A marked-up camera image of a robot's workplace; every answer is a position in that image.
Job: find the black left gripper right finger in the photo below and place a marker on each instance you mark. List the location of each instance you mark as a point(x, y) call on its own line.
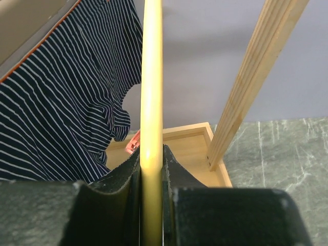
point(194, 214)

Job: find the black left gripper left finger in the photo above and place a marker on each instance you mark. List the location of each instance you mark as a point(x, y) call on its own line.
point(105, 212)

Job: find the pink clothes peg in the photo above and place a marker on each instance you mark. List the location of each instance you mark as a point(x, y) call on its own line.
point(134, 143)

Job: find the yellow wavy clip hanger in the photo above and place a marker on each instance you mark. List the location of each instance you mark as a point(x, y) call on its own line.
point(151, 124)

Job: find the navy striped boxer underwear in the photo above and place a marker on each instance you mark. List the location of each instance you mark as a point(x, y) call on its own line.
point(62, 106)

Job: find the wooden clothes rack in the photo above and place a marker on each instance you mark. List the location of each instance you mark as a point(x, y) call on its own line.
point(275, 24)

